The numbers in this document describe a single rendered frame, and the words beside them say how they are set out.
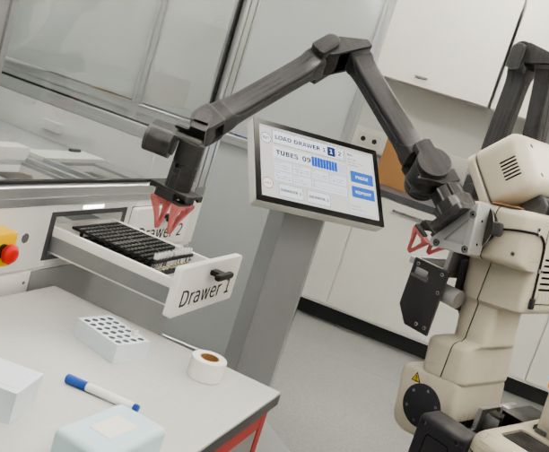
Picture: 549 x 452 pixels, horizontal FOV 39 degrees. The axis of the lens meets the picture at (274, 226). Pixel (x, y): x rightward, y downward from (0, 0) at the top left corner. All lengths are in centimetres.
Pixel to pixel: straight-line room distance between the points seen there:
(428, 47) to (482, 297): 329
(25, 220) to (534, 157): 110
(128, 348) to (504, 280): 84
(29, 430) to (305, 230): 167
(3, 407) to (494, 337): 110
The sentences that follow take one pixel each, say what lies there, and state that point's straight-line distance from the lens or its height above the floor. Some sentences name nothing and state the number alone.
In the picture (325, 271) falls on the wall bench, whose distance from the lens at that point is 473.
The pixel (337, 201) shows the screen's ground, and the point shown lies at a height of 101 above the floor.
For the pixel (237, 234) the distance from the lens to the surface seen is 350.
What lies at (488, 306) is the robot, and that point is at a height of 100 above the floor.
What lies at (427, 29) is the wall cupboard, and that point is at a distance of 498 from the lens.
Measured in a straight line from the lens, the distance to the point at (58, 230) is 174.
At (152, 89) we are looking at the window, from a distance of 192.
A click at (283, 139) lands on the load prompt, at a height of 115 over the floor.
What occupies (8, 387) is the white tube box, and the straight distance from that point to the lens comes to 120.
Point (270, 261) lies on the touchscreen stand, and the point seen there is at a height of 74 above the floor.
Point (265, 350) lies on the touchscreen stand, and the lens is 281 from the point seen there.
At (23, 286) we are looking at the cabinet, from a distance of 175.
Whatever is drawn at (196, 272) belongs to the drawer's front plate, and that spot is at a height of 91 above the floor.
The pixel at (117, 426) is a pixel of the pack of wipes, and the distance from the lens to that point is 117.
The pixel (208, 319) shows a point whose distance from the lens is 362.
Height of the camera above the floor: 135
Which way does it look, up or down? 11 degrees down
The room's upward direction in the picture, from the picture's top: 17 degrees clockwise
